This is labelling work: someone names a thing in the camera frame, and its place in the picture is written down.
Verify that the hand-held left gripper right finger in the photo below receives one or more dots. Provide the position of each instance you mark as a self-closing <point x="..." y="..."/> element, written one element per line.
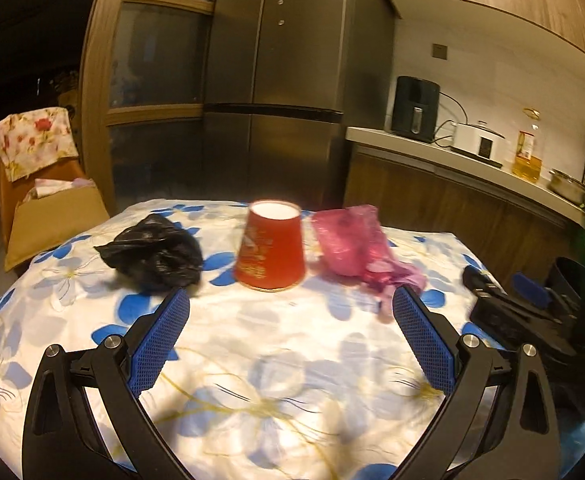
<point x="422" y="340"/>

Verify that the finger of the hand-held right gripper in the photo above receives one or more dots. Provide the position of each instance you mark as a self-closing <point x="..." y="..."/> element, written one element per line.
<point x="479" y="280"/>
<point x="534" y="290"/>

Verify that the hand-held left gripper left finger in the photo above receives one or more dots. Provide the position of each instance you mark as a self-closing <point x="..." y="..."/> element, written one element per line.
<point x="160" y="340"/>

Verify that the black trash bin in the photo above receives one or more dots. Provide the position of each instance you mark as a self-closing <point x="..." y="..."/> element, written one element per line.
<point x="564" y="272"/>

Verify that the black plastic bag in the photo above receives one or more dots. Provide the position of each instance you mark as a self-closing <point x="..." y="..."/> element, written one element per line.
<point x="152" y="255"/>

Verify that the pink plastic bag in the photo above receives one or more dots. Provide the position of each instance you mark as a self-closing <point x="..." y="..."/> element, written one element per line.
<point x="352" y="245"/>

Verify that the red paper cup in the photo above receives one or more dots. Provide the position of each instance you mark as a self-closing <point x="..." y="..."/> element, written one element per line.
<point x="270" y="250"/>

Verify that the wooden lower kitchen cabinets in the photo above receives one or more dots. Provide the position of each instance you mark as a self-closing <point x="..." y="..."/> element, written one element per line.
<point x="437" y="205"/>

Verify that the wooden kitchen cabinets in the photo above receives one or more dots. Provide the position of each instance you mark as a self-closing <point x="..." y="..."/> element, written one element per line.
<point x="437" y="205"/>
<point x="512" y="0"/>

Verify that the steel pot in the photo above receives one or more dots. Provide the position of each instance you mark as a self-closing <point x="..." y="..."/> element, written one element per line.
<point x="569" y="187"/>

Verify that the blue floral white tablecloth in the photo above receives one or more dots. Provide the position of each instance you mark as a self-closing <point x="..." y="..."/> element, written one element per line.
<point x="272" y="375"/>

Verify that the cooking oil bottle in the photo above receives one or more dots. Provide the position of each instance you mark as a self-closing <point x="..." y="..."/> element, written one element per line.
<point x="526" y="152"/>

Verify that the white rice cooker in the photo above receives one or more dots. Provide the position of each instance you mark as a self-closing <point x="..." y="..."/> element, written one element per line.
<point x="477" y="142"/>

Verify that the cardboard box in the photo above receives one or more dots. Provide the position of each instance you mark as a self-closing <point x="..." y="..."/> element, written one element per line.
<point x="52" y="225"/>

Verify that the black air fryer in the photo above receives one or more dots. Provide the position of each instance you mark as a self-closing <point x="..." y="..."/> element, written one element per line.
<point x="415" y="107"/>

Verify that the wooden chair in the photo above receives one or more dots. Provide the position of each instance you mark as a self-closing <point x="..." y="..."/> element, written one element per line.
<point x="7" y="200"/>

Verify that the floral cloth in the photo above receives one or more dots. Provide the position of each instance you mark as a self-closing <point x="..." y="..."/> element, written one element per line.
<point x="32" y="140"/>

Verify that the wood framed glass door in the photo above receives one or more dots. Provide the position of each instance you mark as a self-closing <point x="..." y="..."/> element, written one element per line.
<point x="157" y="75"/>

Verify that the wooden upper kitchen cabinets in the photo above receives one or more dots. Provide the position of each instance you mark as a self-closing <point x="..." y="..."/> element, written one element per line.
<point x="512" y="0"/>

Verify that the steel refrigerator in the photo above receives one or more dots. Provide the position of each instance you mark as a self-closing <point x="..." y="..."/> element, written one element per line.
<point x="282" y="75"/>

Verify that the dark wall socket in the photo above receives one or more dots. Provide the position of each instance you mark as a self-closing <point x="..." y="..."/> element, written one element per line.
<point x="439" y="50"/>

